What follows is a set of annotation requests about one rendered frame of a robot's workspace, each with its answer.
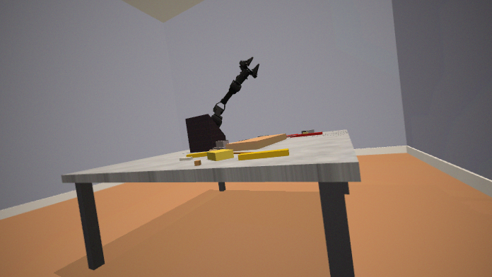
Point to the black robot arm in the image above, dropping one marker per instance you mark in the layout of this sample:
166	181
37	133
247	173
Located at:
234	88

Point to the yellow flat bar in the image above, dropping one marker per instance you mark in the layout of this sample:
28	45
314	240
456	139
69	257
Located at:
263	154
196	155

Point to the yellow rectangular block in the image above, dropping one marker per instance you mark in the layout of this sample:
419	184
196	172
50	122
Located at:
220	154

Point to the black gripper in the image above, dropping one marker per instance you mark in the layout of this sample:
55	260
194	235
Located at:
246	72

